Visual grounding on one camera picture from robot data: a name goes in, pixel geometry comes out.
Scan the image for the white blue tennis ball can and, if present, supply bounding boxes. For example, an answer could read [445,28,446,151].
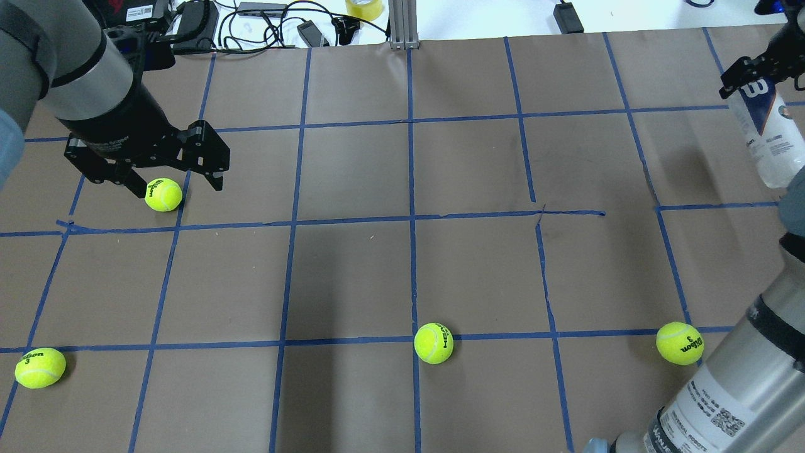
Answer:
[727,77,804,189]

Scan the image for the tennis ball near far base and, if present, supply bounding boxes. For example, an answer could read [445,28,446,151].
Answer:
[144,178,184,212]

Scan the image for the black power adapter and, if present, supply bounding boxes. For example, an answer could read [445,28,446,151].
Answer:
[553,1,586,35]

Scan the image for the aluminium frame post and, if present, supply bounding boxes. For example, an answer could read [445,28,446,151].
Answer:
[387,0,420,50]

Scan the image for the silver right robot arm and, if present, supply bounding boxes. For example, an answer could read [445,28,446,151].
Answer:
[584,1,804,452]

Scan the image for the yellow tape roll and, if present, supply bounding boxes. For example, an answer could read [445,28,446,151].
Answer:
[345,0,384,22]

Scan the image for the tennis ball table centre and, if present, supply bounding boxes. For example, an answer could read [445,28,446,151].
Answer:
[414,322,455,365]

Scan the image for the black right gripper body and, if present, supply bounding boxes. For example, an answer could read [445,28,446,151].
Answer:
[764,6,804,79]

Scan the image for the tennis ball far corner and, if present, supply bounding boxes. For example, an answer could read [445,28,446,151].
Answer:
[14,347,67,389]

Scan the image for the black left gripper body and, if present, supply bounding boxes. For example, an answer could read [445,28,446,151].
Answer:
[60,81,178,167]

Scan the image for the tennis ball base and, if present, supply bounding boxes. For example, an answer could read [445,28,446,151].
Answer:
[144,178,184,212]
[655,322,704,366]

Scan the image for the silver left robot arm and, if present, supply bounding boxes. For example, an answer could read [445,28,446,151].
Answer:
[1,1,230,199]

